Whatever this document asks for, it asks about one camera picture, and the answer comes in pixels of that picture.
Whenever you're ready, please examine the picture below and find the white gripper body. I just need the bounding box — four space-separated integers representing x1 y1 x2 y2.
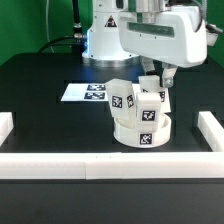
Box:
118 5 207 68

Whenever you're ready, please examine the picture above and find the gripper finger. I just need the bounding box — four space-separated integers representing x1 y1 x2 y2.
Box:
161 63 178 88
140 56 156 75

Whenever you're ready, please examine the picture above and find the white round stool seat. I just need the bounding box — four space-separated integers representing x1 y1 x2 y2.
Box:
114 114 172 148

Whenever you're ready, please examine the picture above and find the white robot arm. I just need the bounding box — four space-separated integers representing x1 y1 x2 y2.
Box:
83 0 207 87

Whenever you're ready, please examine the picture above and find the white marker sheet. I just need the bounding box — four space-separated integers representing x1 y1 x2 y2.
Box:
60 83 142 103

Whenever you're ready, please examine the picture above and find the white right fence bar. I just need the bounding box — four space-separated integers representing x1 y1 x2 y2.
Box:
197 111 224 153

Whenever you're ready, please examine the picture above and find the white fence bar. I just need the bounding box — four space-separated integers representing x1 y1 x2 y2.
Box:
197 111 224 153
0 112 14 147
0 152 224 180

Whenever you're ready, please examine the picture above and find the white front fence bar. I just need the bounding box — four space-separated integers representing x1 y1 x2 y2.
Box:
0 152 224 180

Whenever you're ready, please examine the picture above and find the white left fence bar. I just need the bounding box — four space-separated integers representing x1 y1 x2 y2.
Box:
0 112 14 147

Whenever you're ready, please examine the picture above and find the black cable on base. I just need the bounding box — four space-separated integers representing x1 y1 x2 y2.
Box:
37 0 88 54

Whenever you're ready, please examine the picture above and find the thin white cable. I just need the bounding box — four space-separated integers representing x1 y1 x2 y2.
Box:
45 0 55 54

